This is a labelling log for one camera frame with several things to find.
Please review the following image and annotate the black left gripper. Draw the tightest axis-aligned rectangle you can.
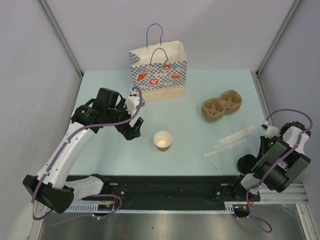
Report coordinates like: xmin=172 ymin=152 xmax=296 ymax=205
xmin=106 ymin=98 xmax=143 ymax=140

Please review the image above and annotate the single brown paper cup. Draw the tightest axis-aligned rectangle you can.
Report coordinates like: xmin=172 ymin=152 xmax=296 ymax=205
xmin=153 ymin=131 xmax=173 ymax=152

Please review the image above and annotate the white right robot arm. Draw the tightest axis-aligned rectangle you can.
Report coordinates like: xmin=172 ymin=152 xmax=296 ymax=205
xmin=230 ymin=121 xmax=311 ymax=201

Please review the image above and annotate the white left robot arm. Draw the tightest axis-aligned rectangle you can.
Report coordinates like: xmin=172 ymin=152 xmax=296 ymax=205
xmin=22 ymin=86 xmax=145 ymax=214

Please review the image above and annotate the white wrapped straw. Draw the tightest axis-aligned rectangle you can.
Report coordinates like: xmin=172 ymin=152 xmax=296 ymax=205
xmin=216 ymin=125 xmax=258 ymax=143
xmin=215 ymin=126 xmax=256 ymax=145
xmin=203 ymin=139 xmax=247 ymax=158
xmin=214 ymin=136 xmax=243 ymax=149

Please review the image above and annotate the white wrapped straw back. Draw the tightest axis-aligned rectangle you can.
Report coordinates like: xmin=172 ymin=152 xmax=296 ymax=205
xmin=216 ymin=125 xmax=258 ymax=143

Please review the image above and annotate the stack of black cup lids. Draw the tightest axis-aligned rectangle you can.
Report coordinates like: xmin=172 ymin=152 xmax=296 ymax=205
xmin=237 ymin=154 xmax=257 ymax=175

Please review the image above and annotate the white wrapped straw front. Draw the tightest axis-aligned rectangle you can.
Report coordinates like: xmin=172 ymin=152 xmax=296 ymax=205
xmin=203 ymin=139 xmax=247 ymax=158

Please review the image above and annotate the blue checkered paper bag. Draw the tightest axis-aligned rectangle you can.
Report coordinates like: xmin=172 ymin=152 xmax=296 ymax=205
xmin=129 ymin=23 xmax=187 ymax=102

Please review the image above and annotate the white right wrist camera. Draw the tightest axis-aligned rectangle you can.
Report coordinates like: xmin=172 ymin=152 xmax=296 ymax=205
xmin=261 ymin=120 xmax=279 ymax=139

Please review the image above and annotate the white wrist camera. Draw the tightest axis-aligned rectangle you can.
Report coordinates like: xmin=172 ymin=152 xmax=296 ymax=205
xmin=261 ymin=120 xmax=279 ymax=139
xmin=125 ymin=89 xmax=145 ymax=116

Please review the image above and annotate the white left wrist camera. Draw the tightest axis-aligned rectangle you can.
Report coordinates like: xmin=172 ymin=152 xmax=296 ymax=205
xmin=125 ymin=89 xmax=145 ymax=116

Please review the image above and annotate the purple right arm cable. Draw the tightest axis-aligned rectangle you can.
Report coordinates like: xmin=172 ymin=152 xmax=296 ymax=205
xmin=244 ymin=108 xmax=314 ymax=233

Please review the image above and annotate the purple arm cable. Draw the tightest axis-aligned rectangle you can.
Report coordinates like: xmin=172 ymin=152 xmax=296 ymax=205
xmin=31 ymin=86 xmax=143 ymax=221
xmin=244 ymin=108 xmax=314 ymax=233

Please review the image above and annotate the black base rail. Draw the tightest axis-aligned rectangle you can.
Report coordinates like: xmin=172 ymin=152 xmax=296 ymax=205
xmin=51 ymin=174 xmax=261 ymax=213

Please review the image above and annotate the aluminium frame rail right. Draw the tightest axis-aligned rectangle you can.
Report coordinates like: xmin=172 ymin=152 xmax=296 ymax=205
xmin=251 ymin=71 xmax=320 ymax=240

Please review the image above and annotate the aluminium frame post right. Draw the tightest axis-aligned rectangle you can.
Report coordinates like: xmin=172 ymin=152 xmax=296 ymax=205
xmin=256 ymin=0 xmax=303 ymax=76

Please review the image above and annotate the aluminium frame post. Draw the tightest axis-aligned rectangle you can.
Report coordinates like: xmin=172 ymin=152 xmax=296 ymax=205
xmin=36 ymin=0 xmax=84 ymax=79
xmin=256 ymin=0 xmax=303 ymax=76

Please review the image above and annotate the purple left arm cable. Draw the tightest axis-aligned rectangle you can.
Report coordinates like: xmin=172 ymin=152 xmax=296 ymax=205
xmin=31 ymin=86 xmax=143 ymax=221

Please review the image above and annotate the aluminium frame post left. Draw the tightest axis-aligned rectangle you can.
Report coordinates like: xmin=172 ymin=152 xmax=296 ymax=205
xmin=36 ymin=0 xmax=84 ymax=79

